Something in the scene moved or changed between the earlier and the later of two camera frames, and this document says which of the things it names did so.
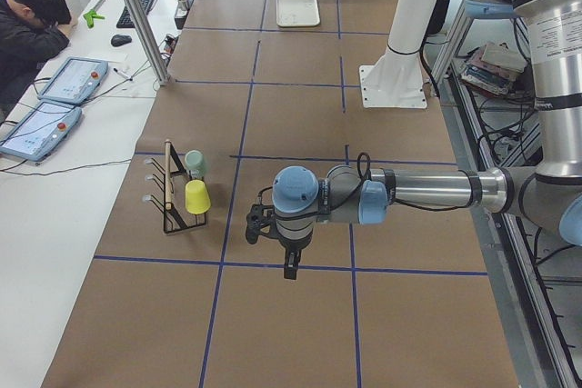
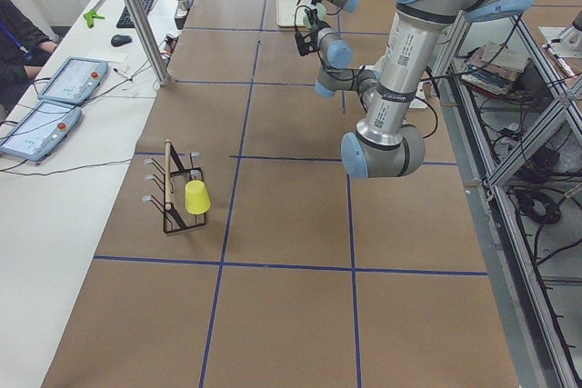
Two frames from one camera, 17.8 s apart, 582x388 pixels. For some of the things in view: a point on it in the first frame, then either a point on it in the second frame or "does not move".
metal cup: (183, 1) does not move
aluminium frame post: (136, 16) does not move
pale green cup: (195, 164) → (321, 10)
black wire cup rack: (175, 216) does not move
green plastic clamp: (89, 16) does not move
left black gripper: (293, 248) → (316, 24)
